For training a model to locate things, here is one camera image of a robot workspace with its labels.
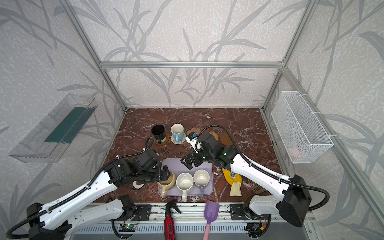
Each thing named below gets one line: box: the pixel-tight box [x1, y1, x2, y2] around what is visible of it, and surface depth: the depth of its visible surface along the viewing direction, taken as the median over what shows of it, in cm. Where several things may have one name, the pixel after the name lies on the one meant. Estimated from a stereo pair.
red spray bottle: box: [160, 200, 182, 240], surface depth 70 cm
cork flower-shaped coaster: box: [186, 127, 201, 136], surface depth 108 cm
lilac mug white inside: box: [193, 169, 210, 195], surface depth 81 cm
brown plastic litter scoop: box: [253, 183, 270, 196], surface depth 81 cm
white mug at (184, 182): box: [176, 172, 194, 202], surface depth 79 cm
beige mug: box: [157, 171, 176, 198], surface depth 76 cm
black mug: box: [151, 124, 167, 144], surface depth 96 cm
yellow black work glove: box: [222, 168, 243, 197], surface depth 83 cm
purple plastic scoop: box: [203, 200, 220, 240], surface depth 74 cm
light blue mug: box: [170, 123, 185, 143], surface depth 98 cm
